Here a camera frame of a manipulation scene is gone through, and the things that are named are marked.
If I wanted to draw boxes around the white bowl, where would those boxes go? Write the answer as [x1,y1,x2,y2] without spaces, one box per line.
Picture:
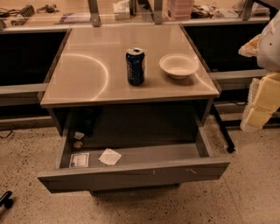
[159,53,200,80]

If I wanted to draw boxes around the pink plastic container stack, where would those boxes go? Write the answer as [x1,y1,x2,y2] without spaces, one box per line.
[166,0,194,20]

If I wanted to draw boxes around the flat booklet on shelf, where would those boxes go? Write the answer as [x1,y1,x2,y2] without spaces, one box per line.
[59,13,90,24]

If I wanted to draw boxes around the small crumpled tan scrap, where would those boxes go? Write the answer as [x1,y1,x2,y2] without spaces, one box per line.
[73,141,82,149]

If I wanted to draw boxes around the open grey top drawer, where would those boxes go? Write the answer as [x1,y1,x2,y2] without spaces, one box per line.
[38,113,230,193]

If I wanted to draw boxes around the grey cabinet with tan top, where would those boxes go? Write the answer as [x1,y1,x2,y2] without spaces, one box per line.
[37,24,221,138]

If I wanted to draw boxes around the black chair caster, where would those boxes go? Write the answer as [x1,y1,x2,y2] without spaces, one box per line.
[0,191,14,209]

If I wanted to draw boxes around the white label card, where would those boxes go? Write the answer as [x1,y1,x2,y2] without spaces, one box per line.
[69,153,89,168]

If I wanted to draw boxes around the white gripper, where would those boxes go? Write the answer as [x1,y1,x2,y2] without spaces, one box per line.
[238,11,280,132]

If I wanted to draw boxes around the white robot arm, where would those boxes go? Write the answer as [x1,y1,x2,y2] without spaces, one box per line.
[238,11,280,132]

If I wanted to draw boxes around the white tissue box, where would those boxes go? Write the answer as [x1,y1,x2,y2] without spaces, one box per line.
[113,0,130,20]

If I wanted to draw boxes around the black coiled tool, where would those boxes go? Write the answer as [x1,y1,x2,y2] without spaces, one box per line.
[10,4,34,26]

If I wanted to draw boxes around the white paper square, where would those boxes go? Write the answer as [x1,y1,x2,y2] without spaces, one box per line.
[99,149,122,165]

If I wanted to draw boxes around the blue pepsi can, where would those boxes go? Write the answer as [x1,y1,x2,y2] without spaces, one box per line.
[126,47,145,86]

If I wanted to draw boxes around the black table leg with caster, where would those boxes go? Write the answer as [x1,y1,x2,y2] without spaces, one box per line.
[211,104,235,153]

